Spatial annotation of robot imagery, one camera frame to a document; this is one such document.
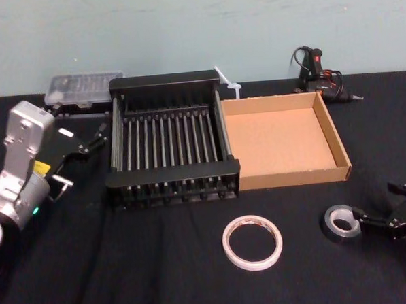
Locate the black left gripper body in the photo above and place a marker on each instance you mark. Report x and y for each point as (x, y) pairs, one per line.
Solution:
(61, 145)

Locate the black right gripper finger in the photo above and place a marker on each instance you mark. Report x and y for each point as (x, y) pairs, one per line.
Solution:
(404, 188)
(371, 218)

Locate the clear plastic case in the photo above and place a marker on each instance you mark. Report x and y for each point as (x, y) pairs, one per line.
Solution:
(84, 86)

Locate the black table cloth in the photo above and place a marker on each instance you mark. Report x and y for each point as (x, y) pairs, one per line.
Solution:
(127, 265)

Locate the black rack with steel bars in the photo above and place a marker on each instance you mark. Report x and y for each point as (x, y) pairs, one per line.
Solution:
(173, 175)

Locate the shallow brown cardboard tray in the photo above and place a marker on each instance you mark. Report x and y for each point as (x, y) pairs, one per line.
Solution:
(273, 138)

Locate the white tape roll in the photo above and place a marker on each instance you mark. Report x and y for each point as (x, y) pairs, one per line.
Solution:
(228, 253)

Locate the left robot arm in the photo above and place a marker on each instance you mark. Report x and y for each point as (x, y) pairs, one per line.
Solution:
(18, 141)

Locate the silver tape roll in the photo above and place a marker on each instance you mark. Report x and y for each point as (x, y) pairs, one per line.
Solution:
(330, 217)

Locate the pale wall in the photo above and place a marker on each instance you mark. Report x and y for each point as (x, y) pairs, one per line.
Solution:
(182, 23)

